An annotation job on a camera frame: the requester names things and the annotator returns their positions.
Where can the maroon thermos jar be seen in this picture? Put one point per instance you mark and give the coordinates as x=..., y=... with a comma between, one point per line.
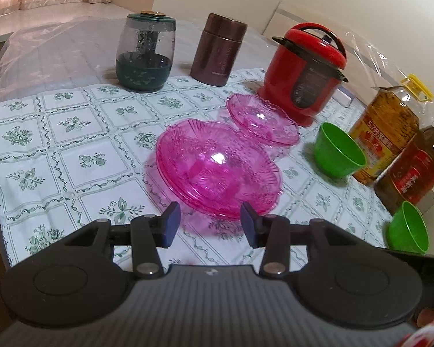
x=217, y=49

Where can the pink plate back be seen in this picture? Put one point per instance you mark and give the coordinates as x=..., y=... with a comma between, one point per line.
x=262, y=120

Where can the green bowl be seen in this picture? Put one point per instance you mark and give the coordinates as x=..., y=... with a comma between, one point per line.
x=407, y=231
x=336, y=154

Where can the person's right hand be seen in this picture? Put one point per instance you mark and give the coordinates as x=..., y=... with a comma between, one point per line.
x=425, y=317

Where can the yellow label oil bottle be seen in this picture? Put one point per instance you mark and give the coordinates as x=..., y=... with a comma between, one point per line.
x=388, y=124

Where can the red label oil bottle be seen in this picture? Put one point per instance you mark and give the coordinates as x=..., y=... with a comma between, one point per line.
x=411, y=176

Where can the green glass jar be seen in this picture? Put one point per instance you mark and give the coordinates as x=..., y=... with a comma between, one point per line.
x=145, y=51

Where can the red electric pressure cooker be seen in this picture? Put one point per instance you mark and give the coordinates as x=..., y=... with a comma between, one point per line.
x=305, y=71

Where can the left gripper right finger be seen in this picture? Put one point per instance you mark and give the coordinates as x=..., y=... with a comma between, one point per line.
x=334, y=274

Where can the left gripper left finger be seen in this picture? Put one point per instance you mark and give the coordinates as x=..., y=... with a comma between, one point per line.
x=88, y=274

